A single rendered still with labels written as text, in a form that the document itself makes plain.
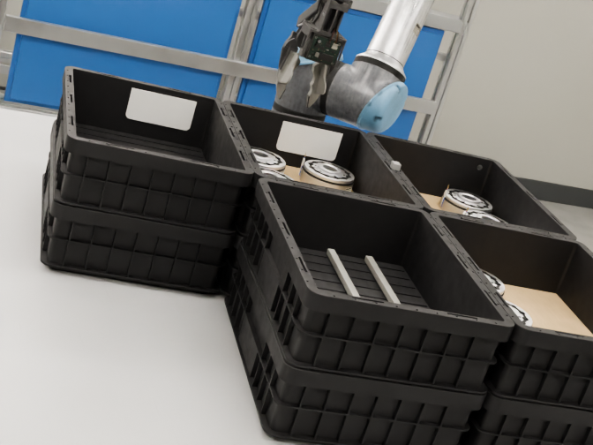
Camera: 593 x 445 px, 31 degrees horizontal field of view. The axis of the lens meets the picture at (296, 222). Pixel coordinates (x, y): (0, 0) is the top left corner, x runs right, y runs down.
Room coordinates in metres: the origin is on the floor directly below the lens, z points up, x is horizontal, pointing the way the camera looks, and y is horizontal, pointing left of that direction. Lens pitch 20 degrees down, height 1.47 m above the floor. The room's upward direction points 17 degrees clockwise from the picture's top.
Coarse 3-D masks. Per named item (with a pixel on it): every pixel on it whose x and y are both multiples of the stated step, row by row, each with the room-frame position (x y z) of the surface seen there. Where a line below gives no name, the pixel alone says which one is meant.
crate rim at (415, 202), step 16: (272, 112) 2.01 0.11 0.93; (240, 128) 1.83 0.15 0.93; (336, 128) 2.05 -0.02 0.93; (352, 128) 2.07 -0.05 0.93; (368, 144) 2.00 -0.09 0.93; (256, 160) 1.68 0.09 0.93; (384, 160) 1.92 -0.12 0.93; (256, 176) 1.62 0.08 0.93; (272, 176) 1.63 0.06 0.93; (352, 192) 1.67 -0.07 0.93
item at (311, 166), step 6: (306, 162) 1.97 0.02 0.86; (312, 162) 2.00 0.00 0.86; (318, 162) 2.00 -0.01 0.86; (324, 162) 2.01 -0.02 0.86; (330, 162) 2.02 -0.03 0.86; (306, 168) 1.95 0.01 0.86; (312, 168) 1.96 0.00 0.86; (342, 168) 2.01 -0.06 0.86; (312, 174) 1.93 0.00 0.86; (318, 174) 1.93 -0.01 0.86; (324, 174) 1.94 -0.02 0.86; (342, 174) 1.97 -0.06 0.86; (348, 174) 2.00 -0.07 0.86; (330, 180) 1.92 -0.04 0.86; (336, 180) 1.93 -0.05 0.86; (342, 180) 1.94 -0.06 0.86; (348, 180) 1.95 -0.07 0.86
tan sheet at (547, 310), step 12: (516, 288) 1.74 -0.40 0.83; (516, 300) 1.68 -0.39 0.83; (528, 300) 1.70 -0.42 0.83; (540, 300) 1.72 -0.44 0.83; (552, 300) 1.74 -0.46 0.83; (528, 312) 1.65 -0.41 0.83; (540, 312) 1.66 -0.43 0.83; (552, 312) 1.68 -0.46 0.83; (564, 312) 1.70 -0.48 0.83; (540, 324) 1.61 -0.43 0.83; (552, 324) 1.63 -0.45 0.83; (564, 324) 1.64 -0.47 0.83; (576, 324) 1.66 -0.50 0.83
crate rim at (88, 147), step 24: (72, 72) 1.86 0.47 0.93; (96, 72) 1.90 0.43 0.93; (72, 96) 1.72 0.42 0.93; (192, 96) 1.96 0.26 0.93; (72, 120) 1.61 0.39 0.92; (72, 144) 1.52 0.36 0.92; (96, 144) 1.53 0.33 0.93; (240, 144) 1.74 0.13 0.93; (168, 168) 1.56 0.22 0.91; (192, 168) 1.58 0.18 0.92; (216, 168) 1.59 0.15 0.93
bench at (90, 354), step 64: (0, 128) 2.09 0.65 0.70; (0, 192) 1.77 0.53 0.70; (0, 256) 1.53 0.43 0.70; (0, 320) 1.34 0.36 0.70; (64, 320) 1.39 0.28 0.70; (128, 320) 1.45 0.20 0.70; (192, 320) 1.51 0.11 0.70; (0, 384) 1.18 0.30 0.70; (64, 384) 1.22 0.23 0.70; (128, 384) 1.27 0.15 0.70; (192, 384) 1.32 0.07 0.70
